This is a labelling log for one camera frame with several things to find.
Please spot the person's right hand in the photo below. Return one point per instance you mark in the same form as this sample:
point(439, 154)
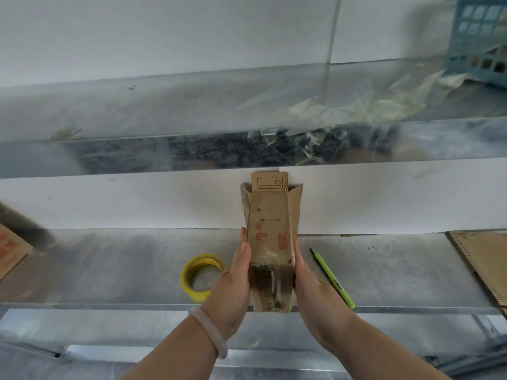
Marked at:
point(321, 312)

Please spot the pile of clear tape scraps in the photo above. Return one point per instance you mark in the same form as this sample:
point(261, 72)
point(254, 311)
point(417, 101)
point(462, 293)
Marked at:
point(356, 110)

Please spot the red-lettered cardboard box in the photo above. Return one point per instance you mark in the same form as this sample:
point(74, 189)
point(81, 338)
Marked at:
point(269, 217)

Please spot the small crumpled tape scrap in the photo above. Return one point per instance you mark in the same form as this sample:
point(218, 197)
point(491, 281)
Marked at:
point(65, 133)

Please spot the pile of assorted small items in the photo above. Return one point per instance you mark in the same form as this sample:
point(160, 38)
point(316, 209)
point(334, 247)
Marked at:
point(485, 64)

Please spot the person's left hand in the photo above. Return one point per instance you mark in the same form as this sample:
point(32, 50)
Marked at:
point(231, 300)

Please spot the green utility knife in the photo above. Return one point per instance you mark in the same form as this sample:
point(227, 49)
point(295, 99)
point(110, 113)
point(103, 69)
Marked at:
point(332, 278)

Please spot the plain perforated cardboard box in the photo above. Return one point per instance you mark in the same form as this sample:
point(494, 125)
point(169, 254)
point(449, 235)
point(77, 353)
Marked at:
point(483, 257)

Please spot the blue plastic basket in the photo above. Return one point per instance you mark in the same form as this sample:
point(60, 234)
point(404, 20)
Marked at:
point(455, 47)

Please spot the yellow tape roll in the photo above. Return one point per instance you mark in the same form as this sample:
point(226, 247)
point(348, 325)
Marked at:
point(186, 284)

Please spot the white-labelled cardboard box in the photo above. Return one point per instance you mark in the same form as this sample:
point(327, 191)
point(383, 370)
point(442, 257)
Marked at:
point(10, 253)

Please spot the person's right forearm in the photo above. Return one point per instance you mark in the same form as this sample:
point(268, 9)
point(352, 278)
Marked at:
point(380, 352)

